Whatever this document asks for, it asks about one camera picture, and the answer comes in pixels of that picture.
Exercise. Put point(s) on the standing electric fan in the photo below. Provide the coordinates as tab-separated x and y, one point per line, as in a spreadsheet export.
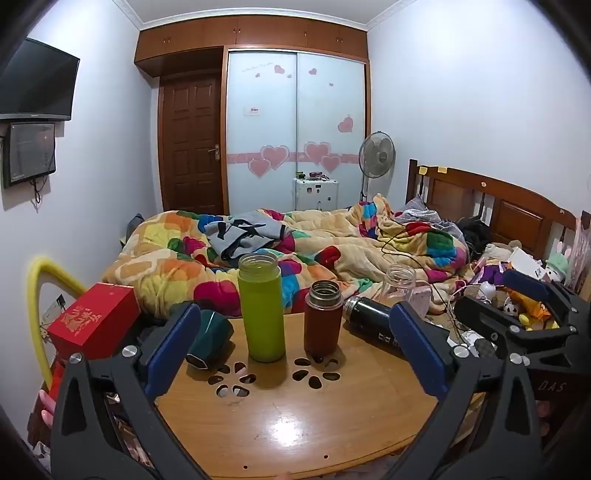
377	154

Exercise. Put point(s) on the clear plastic jar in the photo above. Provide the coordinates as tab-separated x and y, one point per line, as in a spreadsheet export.
399	284

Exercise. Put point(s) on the brown wooden door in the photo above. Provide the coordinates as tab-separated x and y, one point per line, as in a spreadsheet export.
191	147

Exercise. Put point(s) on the small white appliance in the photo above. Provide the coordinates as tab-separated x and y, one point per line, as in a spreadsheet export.
316	194

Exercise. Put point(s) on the wooden wardrobe with heart stickers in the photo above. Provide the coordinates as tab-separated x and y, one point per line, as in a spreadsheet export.
295	106

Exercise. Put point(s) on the white rabbit plush toy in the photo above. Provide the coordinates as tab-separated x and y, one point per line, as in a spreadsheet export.
556	267

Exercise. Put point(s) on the dark green mug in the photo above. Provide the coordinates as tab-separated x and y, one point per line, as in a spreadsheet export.
214	332

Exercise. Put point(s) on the wooden bed headboard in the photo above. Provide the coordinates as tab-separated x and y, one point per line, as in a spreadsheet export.
508	203

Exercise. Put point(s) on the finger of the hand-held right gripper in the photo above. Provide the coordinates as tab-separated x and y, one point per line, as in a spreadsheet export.
485	316
531	284

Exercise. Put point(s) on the purple cloth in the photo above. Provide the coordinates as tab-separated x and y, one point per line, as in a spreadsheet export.
491	274

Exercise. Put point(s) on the small wall monitor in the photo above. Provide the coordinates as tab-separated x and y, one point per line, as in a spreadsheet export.
30	152

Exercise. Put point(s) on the small panda toy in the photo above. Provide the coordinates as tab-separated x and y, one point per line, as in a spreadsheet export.
508	307

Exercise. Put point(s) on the grey purple clothing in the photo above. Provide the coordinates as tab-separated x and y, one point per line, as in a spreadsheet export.
422	214

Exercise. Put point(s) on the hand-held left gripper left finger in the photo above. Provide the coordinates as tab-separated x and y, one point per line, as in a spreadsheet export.
170	355

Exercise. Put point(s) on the red gift box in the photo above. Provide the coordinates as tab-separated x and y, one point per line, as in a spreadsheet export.
94	318

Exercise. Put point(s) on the black wall television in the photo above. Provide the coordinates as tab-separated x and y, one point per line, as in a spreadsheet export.
39	81

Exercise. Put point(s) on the grey black garment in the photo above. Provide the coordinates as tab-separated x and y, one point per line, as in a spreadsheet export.
240	233

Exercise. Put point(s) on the white power strip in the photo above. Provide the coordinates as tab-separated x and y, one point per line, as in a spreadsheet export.
471	339

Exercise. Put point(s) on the black thermos flask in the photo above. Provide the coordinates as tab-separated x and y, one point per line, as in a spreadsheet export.
371	321

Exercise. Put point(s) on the brown thermos cup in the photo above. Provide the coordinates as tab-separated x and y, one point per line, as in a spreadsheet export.
323	327

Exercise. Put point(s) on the black bag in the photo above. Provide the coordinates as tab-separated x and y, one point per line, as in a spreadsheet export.
473	233

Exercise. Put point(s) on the colourful patchwork blanket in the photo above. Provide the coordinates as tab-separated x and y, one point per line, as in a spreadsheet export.
323	240

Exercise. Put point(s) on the yellow foam tube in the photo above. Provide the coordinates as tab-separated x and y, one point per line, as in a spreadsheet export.
34	295

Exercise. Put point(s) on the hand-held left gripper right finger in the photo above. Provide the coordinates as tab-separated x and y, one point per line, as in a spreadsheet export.
418	353

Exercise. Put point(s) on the tall lime green cup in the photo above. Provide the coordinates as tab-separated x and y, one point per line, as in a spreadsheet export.
263	314

